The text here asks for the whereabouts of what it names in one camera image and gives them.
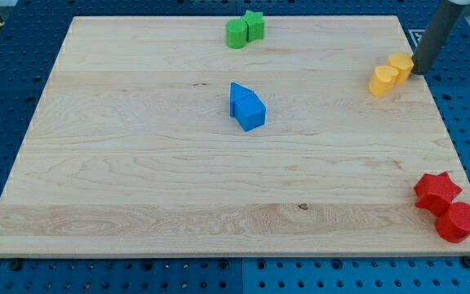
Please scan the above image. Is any yellow hexagon block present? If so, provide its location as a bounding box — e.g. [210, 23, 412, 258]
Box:
[386, 52, 414, 84]

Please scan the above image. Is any blue cube block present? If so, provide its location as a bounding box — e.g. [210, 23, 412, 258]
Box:
[234, 94, 267, 131]

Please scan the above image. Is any blue triangle block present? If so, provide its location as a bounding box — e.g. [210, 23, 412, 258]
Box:
[229, 82, 254, 117]

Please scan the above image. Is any wooden board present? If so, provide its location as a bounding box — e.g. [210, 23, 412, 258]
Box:
[0, 16, 470, 258]

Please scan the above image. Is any green cylinder block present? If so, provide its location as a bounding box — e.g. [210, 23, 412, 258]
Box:
[225, 19, 248, 49]

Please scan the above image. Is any green star block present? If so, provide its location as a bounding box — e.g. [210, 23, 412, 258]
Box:
[241, 10, 265, 42]

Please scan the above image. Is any red star block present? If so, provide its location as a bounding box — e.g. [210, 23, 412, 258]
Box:
[414, 171, 463, 216]

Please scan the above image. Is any red cylinder block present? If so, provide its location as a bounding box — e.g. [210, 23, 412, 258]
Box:
[435, 202, 470, 243]

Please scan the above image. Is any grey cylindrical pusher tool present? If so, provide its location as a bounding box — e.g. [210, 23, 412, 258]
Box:
[412, 0, 470, 75]

